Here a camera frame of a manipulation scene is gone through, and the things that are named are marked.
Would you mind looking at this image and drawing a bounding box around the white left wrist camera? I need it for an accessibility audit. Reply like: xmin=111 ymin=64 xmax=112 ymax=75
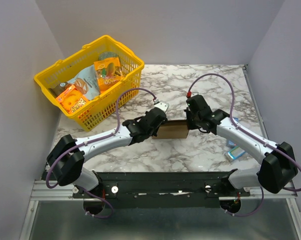
xmin=154 ymin=99 xmax=170 ymax=113

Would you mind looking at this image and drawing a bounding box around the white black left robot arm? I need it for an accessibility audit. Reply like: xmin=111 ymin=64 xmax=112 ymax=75
xmin=46 ymin=101 xmax=169 ymax=198

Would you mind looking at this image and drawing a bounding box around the orange mango gummy bag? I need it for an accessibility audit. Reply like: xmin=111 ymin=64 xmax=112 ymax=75
xmin=93 ymin=57 xmax=123 ymax=94

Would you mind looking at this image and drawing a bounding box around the light blue long box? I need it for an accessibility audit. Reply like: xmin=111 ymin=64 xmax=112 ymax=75
xmin=226 ymin=117 xmax=240 ymax=147

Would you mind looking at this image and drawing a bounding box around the small blue white packet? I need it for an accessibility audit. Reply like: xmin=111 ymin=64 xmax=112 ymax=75
xmin=225 ymin=146 xmax=246 ymax=162

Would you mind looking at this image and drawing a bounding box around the aluminium extrusion frame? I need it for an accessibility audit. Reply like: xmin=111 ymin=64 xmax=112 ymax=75
xmin=18 ymin=179 xmax=301 ymax=240

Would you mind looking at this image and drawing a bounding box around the brown cardboard box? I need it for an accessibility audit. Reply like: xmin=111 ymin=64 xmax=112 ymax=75
xmin=152 ymin=120 xmax=189 ymax=140

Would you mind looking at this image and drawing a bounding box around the yellow plastic shopping basket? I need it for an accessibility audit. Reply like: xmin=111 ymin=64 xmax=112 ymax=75
xmin=34 ymin=35 xmax=145 ymax=132

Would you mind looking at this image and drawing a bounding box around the light blue cassava chips bag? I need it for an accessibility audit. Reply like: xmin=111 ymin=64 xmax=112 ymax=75
xmin=50 ymin=65 xmax=102 ymax=101

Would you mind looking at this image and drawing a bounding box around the orange scrub daddy sponge box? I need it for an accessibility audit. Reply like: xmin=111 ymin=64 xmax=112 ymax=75
xmin=56 ymin=84 xmax=89 ymax=114

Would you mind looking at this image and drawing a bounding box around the green netted melon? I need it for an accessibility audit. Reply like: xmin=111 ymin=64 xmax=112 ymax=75
xmin=98 ymin=51 xmax=119 ymax=61

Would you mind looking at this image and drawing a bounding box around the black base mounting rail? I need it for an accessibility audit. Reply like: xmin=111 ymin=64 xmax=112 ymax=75
xmin=71 ymin=171 xmax=250 ymax=213

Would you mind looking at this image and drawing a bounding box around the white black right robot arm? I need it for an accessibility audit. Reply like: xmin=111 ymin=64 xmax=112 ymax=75
xmin=185 ymin=95 xmax=298 ymax=196

